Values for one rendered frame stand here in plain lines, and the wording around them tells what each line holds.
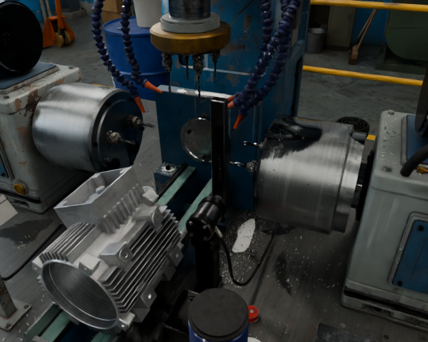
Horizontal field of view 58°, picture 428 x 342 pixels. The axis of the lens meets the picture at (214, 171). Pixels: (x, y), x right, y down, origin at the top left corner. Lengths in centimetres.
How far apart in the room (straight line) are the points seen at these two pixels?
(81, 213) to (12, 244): 52
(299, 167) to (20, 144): 74
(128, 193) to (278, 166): 30
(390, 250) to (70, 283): 61
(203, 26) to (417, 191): 52
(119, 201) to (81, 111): 38
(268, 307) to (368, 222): 30
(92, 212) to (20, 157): 54
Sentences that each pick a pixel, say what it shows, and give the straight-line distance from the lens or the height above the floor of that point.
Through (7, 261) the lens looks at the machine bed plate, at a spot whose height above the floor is 80.
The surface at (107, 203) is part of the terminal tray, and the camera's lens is 68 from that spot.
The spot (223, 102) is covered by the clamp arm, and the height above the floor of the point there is 125.
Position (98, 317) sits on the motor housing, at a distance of 77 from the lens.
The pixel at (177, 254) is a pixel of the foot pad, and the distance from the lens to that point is 75.
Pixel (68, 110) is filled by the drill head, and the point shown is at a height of 114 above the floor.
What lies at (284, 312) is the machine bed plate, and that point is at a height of 80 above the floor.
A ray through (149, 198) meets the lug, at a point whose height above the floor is 110.
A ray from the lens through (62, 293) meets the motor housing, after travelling 78.
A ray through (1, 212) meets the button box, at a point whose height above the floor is 106.
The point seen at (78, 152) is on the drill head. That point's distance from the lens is 102.
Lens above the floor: 154
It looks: 34 degrees down
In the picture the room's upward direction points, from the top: 1 degrees counter-clockwise
